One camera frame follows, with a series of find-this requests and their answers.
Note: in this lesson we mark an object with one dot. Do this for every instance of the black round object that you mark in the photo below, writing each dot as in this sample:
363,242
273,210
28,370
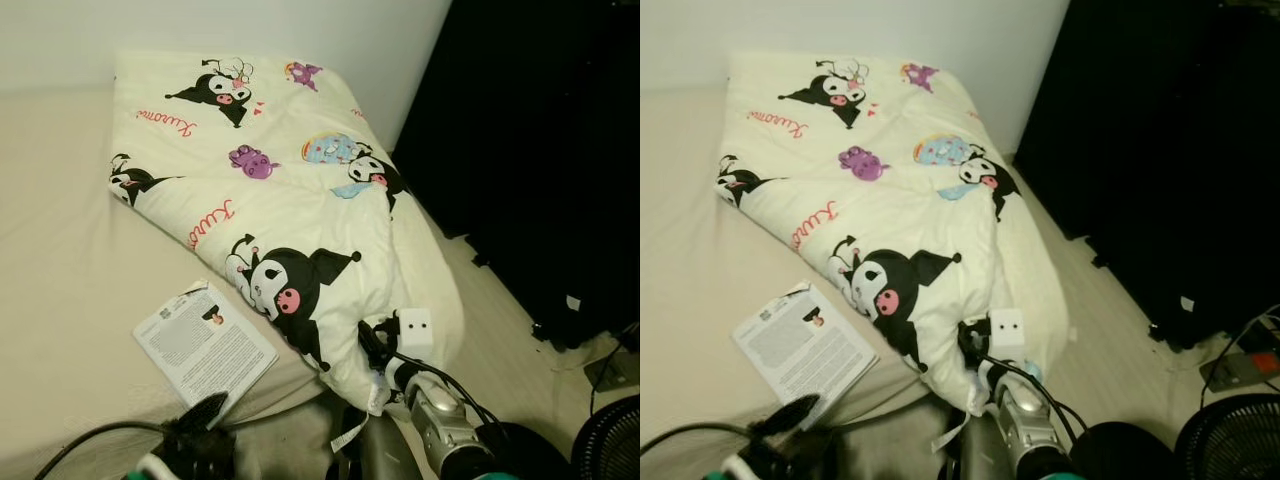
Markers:
1120,455
535,455

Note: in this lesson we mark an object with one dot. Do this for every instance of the grey power strip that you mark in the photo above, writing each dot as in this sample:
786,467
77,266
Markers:
618,372
1245,368

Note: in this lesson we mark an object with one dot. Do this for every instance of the black fabric wardrobe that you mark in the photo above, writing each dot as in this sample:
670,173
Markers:
520,150
1150,150

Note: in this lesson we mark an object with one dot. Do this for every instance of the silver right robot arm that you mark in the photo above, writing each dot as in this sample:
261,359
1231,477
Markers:
1025,430
445,430

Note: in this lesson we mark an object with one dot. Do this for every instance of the cream cartoon print quilt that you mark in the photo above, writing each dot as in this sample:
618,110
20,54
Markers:
280,200
890,200

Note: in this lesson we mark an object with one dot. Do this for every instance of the cream bed mattress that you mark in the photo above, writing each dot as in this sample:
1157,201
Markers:
60,260
680,260

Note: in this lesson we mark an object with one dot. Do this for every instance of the white printed booklet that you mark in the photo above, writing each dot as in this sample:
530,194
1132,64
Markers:
200,350
800,350

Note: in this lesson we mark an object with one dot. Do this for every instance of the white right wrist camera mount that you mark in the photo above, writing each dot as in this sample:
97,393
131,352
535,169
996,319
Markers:
415,330
1007,330

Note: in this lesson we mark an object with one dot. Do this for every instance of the grey robot leg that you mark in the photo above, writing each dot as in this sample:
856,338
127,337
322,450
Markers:
378,455
975,455

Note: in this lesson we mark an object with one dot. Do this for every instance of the black round fan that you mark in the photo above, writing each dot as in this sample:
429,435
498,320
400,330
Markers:
1230,440
612,445

